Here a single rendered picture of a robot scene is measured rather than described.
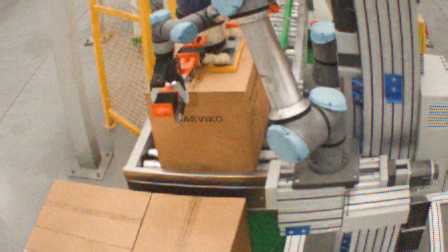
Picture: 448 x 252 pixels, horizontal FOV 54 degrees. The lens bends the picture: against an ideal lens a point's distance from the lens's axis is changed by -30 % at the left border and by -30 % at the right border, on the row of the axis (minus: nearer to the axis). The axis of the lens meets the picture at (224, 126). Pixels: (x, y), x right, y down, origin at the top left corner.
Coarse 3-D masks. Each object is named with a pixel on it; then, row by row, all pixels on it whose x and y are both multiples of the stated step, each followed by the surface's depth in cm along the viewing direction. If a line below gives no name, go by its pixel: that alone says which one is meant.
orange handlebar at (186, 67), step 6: (270, 12) 258; (228, 24) 249; (234, 24) 248; (204, 36) 240; (204, 42) 236; (192, 60) 222; (186, 66) 217; (192, 66) 219; (180, 72) 220; (186, 72) 215; (168, 90) 206; (168, 108) 196; (162, 114) 195
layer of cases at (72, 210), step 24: (72, 192) 250; (96, 192) 249; (120, 192) 248; (144, 192) 247; (48, 216) 234; (72, 216) 234; (96, 216) 234; (120, 216) 234; (144, 216) 234; (168, 216) 233; (192, 216) 232; (216, 216) 230; (240, 216) 229; (48, 240) 218; (72, 240) 219; (96, 240) 219; (120, 240) 220; (144, 240) 220; (168, 240) 219; (192, 240) 218; (216, 240) 217; (240, 240) 230
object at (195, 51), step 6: (180, 48) 229; (186, 48) 230; (192, 48) 230; (198, 48) 229; (180, 54) 224; (186, 54) 224; (192, 54) 223; (198, 54) 224; (204, 54) 230; (186, 60) 225; (198, 60) 224
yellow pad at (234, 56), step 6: (228, 36) 264; (240, 36) 263; (240, 42) 258; (240, 48) 253; (228, 54) 245; (234, 54) 247; (240, 54) 249; (234, 60) 244; (216, 66) 241; (222, 66) 240; (228, 66) 240; (234, 66) 239; (216, 72) 241
